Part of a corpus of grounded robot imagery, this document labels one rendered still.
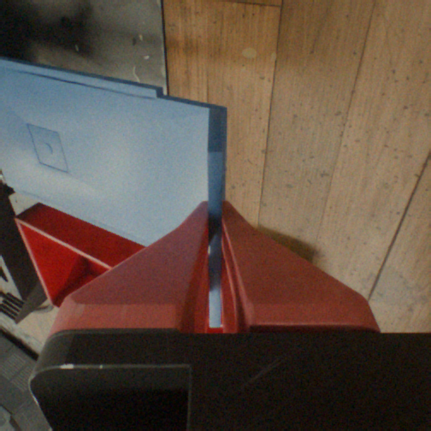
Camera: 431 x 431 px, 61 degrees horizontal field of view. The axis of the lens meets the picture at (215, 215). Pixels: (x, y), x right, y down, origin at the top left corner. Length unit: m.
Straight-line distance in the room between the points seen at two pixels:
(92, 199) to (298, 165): 0.11
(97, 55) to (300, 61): 0.14
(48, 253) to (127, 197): 0.24
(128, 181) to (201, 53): 0.10
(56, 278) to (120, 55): 0.24
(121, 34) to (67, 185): 0.11
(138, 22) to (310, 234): 0.17
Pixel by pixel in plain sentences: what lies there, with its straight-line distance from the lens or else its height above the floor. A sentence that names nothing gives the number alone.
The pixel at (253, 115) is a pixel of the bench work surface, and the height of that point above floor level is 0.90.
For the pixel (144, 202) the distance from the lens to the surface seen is 0.16.
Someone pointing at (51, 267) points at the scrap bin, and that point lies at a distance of 0.41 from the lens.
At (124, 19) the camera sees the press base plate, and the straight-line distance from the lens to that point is 0.26.
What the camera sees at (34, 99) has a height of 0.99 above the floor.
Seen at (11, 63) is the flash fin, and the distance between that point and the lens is 0.19.
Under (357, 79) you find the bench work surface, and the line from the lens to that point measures 0.19.
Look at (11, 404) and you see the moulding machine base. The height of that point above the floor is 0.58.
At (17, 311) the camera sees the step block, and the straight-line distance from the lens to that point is 0.46.
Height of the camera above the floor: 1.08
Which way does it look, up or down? 43 degrees down
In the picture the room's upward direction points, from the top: 135 degrees counter-clockwise
